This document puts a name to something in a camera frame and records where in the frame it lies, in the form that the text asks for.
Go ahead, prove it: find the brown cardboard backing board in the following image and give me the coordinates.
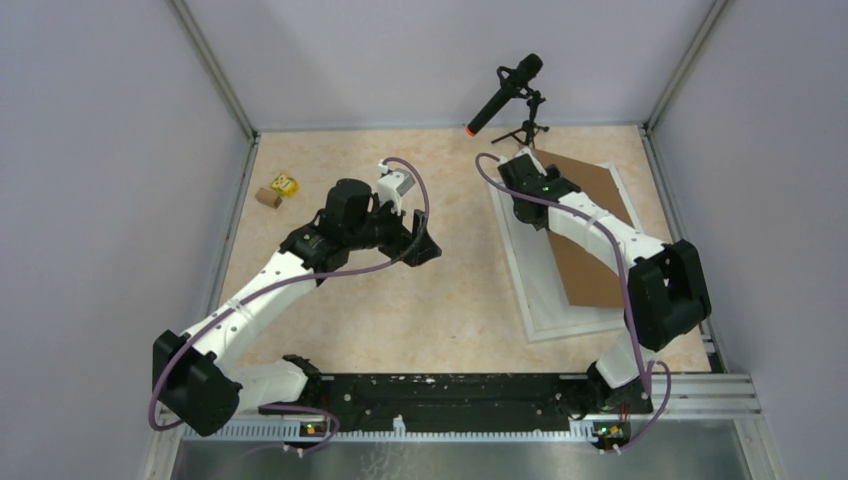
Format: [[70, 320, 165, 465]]
[[536, 150, 633, 309]]

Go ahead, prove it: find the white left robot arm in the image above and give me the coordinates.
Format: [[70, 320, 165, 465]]
[[152, 170, 441, 436]]

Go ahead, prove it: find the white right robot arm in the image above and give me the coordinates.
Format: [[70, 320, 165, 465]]
[[493, 149, 712, 412]]

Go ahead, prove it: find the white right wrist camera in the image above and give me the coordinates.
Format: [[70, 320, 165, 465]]
[[512, 147, 539, 163]]

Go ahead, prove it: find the sunset landscape photo print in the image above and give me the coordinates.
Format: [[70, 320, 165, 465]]
[[496, 192, 627, 329]]

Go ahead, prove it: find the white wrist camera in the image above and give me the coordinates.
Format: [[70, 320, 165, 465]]
[[512, 147, 539, 163], [376, 163, 416, 217]]

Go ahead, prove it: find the white toothed cable channel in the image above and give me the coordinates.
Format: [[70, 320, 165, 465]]
[[182, 415, 598, 444]]

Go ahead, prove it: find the black mini tripod stand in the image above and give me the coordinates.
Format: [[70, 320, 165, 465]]
[[491, 90, 550, 148]]

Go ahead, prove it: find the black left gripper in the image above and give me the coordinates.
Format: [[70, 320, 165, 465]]
[[346, 192, 441, 267]]

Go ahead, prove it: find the black shotgun microphone orange tip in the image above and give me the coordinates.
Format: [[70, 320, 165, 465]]
[[465, 53, 545, 136]]

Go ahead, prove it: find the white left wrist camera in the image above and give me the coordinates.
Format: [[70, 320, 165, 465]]
[[376, 163, 416, 217]]

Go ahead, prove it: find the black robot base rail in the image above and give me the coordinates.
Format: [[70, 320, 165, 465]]
[[292, 366, 653, 433]]

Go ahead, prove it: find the white picture frame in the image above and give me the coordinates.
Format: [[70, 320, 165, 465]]
[[486, 155, 647, 344]]

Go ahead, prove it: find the yellow toy cube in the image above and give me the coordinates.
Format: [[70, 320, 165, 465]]
[[269, 173, 299, 197]]

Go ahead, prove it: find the small brown cardboard block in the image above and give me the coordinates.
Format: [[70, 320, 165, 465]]
[[254, 188, 282, 209]]

